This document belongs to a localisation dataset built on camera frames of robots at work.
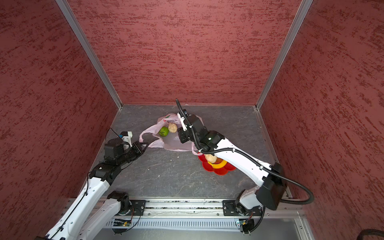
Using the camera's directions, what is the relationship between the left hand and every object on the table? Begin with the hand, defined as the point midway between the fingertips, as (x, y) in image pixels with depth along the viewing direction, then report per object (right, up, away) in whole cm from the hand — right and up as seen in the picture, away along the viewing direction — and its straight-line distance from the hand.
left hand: (149, 146), depth 78 cm
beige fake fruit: (+34, -9, +9) cm, 36 cm away
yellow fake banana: (+38, -13, +8) cm, 40 cm away
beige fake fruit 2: (+9, +9, +23) cm, 26 cm away
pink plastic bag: (+7, -1, +22) cm, 23 cm away
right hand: (+17, +8, -3) cm, 19 cm away
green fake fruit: (+3, +6, +20) cm, 21 cm away
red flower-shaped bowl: (+40, -16, +8) cm, 44 cm away
